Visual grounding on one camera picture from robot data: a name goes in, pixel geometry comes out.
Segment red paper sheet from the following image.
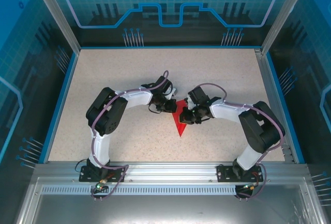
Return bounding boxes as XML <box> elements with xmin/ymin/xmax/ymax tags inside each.
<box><xmin>171</xmin><ymin>99</ymin><xmax>188</xmax><ymax>138</ymax></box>

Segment metal tray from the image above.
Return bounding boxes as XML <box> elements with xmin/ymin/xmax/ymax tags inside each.
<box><xmin>15</xmin><ymin>177</ymin><xmax>325</xmax><ymax>224</ymax></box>

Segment blue printed side panel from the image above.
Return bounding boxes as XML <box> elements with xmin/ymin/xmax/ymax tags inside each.
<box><xmin>0</xmin><ymin>0</ymin><xmax>78</xmax><ymax>224</ymax></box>
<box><xmin>263</xmin><ymin>0</ymin><xmax>331</xmax><ymax>224</ymax></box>

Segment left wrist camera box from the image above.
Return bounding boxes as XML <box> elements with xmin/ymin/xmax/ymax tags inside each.
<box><xmin>165</xmin><ymin>87</ymin><xmax>178</xmax><ymax>100</ymax></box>

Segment aluminium mounting rail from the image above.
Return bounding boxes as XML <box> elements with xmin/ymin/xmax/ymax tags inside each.
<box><xmin>33</xmin><ymin>161</ymin><xmax>310</xmax><ymax>183</ymax></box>

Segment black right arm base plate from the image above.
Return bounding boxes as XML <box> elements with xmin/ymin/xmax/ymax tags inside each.
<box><xmin>216</xmin><ymin>163</ymin><xmax>264</xmax><ymax>183</ymax></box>

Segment aluminium side rail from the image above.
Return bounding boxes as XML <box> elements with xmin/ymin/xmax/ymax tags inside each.
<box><xmin>254</xmin><ymin>49</ymin><xmax>295</xmax><ymax>163</ymax></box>

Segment slotted cable duct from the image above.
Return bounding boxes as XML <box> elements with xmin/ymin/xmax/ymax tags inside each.
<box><xmin>40</xmin><ymin>185</ymin><xmax>240</xmax><ymax>196</ymax></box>

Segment cable connector with green light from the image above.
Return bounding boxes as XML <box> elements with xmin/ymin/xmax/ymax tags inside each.
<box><xmin>243</xmin><ymin>181</ymin><xmax>260</xmax><ymax>191</ymax></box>
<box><xmin>94</xmin><ymin>178</ymin><xmax>109</xmax><ymax>191</ymax></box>

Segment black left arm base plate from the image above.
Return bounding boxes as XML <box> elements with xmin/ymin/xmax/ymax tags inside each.
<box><xmin>79</xmin><ymin>165</ymin><xmax>127</xmax><ymax>183</ymax></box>

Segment aluminium frame post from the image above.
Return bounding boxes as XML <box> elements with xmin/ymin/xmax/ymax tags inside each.
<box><xmin>261</xmin><ymin>0</ymin><xmax>312</xmax><ymax>54</ymax></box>
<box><xmin>28</xmin><ymin>0</ymin><xmax>81</xmax><ymax>54</ymax></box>

